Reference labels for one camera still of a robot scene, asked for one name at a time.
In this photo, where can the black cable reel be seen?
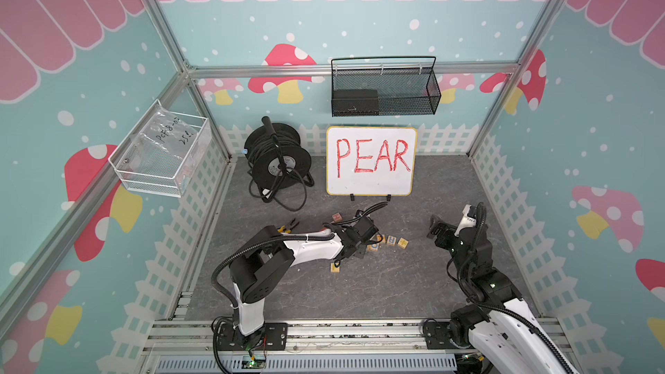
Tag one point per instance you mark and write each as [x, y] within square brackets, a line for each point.
[277, 161]

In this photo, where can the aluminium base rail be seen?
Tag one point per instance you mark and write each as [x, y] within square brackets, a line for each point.
[358, 346]

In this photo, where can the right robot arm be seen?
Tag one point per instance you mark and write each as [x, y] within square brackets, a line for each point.
[499, 301]

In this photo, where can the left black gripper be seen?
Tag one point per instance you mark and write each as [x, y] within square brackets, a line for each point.
[360, 252]

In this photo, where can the wooden block far right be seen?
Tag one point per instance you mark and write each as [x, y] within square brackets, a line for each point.
[402, 242]

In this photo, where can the black box in basket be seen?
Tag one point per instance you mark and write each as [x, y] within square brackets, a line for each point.
[355, 102]

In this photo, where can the yellow black pliers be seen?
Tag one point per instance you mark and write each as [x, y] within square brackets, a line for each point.
[289, 227]

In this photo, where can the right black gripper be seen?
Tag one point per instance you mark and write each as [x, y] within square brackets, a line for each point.
[449, 232]

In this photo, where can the white board with PEAR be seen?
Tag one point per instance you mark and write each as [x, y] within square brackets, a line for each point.
[370, 161]

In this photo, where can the clear acrylic wall bin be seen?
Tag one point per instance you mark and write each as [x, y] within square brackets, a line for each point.
[162, 152]

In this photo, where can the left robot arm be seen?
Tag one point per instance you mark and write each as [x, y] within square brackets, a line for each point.
[247, 277]

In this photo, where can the black wire mesh basket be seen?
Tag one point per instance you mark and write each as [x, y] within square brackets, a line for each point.
[407, 85]

